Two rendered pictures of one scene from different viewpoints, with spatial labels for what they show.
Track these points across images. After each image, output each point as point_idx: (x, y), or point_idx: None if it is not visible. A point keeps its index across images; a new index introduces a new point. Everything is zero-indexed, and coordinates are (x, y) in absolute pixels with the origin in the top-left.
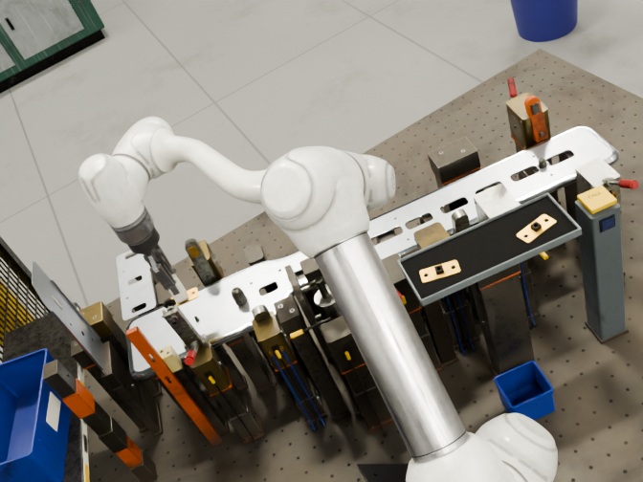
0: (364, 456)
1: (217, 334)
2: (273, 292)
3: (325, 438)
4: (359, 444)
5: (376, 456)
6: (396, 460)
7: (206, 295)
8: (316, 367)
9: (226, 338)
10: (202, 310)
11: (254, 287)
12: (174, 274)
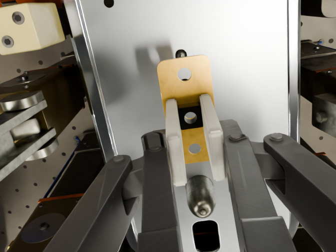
0: (32, 182)
1: (120, 132)
2: (192, 244)
3: (62, 148)
4: (48, 180)
5: (30, 193)
6: (23, 209)
7: (259, 108)
8: None
9: (101, 151)
10: (214, 97)
11: (225, 212)
12: (216, 180)
